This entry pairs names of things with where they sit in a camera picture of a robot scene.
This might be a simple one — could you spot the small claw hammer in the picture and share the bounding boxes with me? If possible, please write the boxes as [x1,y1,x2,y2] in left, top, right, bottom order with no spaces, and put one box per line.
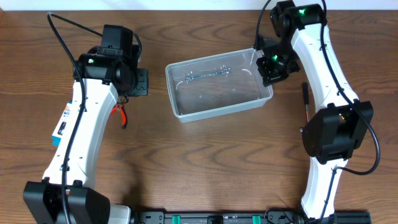
[300,82,310,134]

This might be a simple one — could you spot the clear plastic container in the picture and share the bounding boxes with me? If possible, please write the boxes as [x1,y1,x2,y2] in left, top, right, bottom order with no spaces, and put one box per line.
[165,48,274,123]

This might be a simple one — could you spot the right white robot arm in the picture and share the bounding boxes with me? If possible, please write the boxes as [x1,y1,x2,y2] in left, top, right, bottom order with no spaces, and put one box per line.
[254,1,374,223]

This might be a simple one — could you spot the silver wrench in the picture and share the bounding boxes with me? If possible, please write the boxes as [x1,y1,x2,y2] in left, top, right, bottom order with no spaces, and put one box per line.
[183,67,231,83]

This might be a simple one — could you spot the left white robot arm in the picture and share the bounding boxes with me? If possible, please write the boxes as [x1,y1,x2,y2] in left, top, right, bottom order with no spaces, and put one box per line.
[23,45,148,223]

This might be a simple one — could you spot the red handled pliers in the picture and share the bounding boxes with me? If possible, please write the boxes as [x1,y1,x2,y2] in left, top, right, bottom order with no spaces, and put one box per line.
[111,96,129,129]

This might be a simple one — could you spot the blue white product box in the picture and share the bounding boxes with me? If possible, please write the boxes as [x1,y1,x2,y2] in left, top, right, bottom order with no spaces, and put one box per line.
[52,101,72,147]

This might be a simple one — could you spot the black mounting rail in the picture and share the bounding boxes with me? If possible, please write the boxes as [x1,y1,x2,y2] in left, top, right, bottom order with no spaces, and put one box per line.
[129,209,372,224]

